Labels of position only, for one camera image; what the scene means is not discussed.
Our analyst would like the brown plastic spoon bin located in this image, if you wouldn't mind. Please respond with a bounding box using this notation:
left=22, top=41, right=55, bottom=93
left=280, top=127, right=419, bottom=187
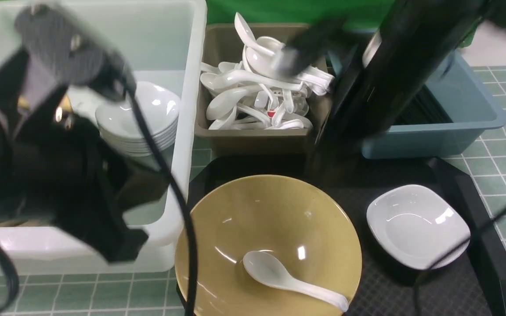
left=195, top=23, right=331, bottom=157

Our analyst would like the small white square dish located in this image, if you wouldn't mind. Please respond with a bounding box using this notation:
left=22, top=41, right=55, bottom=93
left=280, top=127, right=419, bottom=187
left=367, top=184, right=470, bottom=270

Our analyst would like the green backdrop cloth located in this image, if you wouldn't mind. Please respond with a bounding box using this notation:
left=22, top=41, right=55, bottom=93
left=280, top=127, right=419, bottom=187
left=0, top=0, right=477, bottom=47

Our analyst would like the stack of white dishes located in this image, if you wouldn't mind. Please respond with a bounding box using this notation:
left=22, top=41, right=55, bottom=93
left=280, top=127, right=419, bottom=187
left=95, top=81, right=181, bottom=157

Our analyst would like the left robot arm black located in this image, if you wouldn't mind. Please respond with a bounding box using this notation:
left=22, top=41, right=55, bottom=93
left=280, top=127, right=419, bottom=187
left=0, top=4, right=159, bottom=263

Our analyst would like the black cable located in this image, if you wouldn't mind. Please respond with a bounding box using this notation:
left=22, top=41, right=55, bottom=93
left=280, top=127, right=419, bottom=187
left=0, top=79, right=199, bottom=316

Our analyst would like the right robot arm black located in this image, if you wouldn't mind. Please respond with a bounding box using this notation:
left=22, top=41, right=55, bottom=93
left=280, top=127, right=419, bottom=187
left=271, top=0, right=506, bottom=176

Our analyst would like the green checkered table mat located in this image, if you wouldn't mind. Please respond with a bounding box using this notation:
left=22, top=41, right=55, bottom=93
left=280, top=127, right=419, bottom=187
left=6, top=65, right=506, bottom=316

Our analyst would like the large white plastic tub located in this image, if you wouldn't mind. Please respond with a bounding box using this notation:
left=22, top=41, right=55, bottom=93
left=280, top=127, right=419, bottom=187
left=0, top=0, right=207, bottom=275

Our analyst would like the white ceramic soup spoon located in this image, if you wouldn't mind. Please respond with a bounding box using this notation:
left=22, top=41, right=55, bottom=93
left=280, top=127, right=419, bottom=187
left=243, top=251, right=349, bottom=313

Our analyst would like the teal plastic chopstick bin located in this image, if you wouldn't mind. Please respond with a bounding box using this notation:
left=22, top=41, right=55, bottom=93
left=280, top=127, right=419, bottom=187
left=361, top=51, right=506, bottom=159

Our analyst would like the pile of white spoons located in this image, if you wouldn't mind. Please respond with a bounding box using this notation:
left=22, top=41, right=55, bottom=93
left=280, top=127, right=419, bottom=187
left=199, top=12, right=334, bottom=130

